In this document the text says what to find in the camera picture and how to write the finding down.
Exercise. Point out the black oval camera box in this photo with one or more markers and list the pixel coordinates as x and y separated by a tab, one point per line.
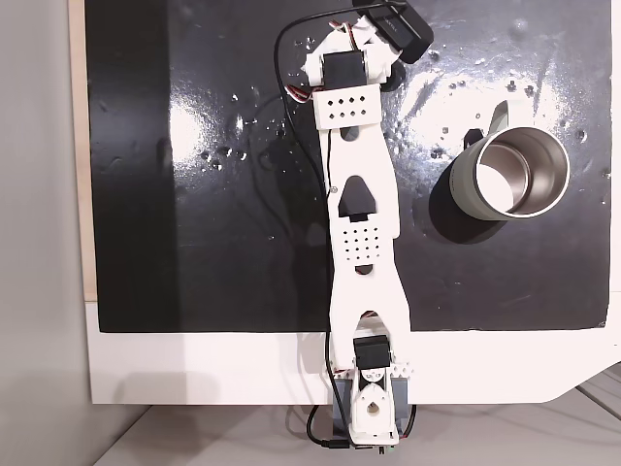
402	29

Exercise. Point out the black glossy table mat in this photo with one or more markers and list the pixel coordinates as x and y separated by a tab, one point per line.
194	242

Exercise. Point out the grey steel mug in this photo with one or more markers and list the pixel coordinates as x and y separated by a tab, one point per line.
466	179

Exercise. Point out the light wooden board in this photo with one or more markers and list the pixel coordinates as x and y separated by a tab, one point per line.
77	145

